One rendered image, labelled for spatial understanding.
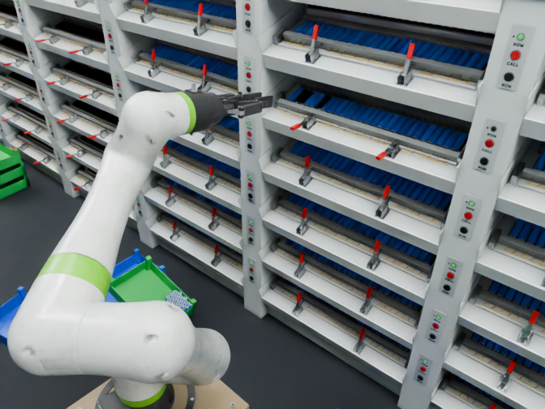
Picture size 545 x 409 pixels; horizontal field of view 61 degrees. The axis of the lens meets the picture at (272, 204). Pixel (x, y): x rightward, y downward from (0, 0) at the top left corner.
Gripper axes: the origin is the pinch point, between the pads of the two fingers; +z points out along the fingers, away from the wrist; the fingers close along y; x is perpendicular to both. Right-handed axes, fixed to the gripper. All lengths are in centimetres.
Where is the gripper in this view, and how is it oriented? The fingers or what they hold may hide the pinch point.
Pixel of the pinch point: (257, 101)
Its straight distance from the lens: 123.8
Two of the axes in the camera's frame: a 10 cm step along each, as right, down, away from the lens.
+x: -1.2, 9.0, 4.3
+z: 6.2, -2.7, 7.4
